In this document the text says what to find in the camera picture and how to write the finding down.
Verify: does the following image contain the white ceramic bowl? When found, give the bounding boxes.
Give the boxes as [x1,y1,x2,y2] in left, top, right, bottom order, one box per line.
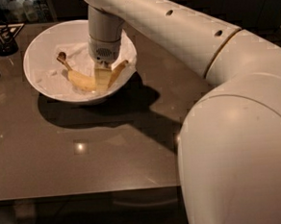
[19,15,141,111]

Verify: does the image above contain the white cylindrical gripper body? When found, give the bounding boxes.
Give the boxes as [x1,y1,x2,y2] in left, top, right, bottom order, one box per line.
[89,37,121,69]

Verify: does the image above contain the yellow banana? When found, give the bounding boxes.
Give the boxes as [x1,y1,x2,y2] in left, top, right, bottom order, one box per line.
[57,52,128,91]

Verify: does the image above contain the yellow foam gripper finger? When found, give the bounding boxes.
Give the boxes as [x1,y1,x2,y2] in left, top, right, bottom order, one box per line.
[94,63,112,91]

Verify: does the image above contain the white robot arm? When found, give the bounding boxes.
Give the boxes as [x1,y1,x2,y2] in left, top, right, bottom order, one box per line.
[85,0,281,224]

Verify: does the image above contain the plastic bottles on shelf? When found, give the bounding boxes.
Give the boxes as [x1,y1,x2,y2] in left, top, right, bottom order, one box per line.
[0,0,53,23]

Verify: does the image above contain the white paper napkin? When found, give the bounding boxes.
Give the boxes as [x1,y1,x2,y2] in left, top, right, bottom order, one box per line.
[24,35,137,103]

